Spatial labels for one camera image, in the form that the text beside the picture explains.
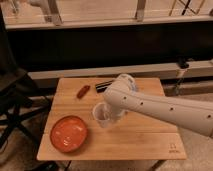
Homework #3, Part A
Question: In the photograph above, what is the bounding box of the orange ceramic bowl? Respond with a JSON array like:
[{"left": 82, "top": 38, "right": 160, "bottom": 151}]
[{"left": 50, "top": 115, "right": 88, "bottom": 153}]

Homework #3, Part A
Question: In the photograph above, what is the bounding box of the white ceramic cup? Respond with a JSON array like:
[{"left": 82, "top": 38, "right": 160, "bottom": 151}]
[{"left": 92, "top": 102, "right": 111, "bottom": 128}]

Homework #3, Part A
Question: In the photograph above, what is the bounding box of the black clamp on ledge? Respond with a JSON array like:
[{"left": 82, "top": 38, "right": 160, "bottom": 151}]
[{"left": 178, "top": 58, "right": 189, "bottom": 69}]

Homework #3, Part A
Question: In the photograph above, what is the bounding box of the red oblong object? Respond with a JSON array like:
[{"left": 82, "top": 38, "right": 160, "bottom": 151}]
[{"left": 77, "top": 85, "right": 90, "bottom": 99}]

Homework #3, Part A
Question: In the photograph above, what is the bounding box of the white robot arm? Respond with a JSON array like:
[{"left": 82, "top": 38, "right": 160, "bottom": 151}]
[{"left": 103, "top": 74, "right": 213, "bottom": 138}]

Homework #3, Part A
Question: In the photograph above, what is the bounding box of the black rectangular box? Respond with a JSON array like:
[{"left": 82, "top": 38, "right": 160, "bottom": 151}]
[{"left": 95, "top": 81, "right": 113, "bottom": 93}]

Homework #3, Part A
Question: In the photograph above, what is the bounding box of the black office chair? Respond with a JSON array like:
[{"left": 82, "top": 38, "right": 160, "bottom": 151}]
[{"left": 0, "top": 8, "right": 51, "bottom": 149}]

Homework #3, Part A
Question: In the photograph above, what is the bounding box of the wooden folding table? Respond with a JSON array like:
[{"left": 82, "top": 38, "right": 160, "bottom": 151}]
[{"left": 37, "top": 78, "right": 186, "bottom": 161}]

